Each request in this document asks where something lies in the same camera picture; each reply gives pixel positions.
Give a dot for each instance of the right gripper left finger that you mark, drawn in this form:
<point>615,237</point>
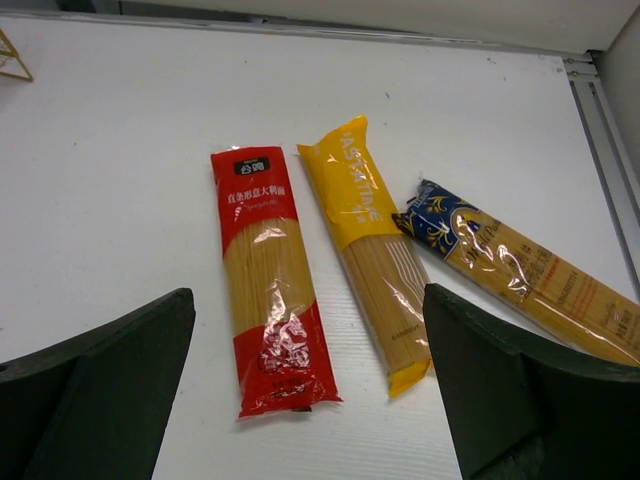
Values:
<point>96,406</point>

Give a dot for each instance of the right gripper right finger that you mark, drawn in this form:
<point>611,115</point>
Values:
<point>520,406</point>

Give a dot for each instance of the red spaghetti bag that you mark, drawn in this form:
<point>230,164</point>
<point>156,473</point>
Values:
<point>282,358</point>

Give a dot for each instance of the blue patterned spaghetti bag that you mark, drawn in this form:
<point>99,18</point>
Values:
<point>559,297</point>

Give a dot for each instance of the yellow spaghetti bag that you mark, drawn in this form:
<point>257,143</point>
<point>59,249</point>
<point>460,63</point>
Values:
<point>386,277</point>

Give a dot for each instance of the aluminium rail right edge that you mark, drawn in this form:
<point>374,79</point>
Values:
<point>613,165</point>

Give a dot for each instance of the yellow wire mesh basket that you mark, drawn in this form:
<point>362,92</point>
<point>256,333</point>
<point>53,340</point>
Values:
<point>11,63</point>

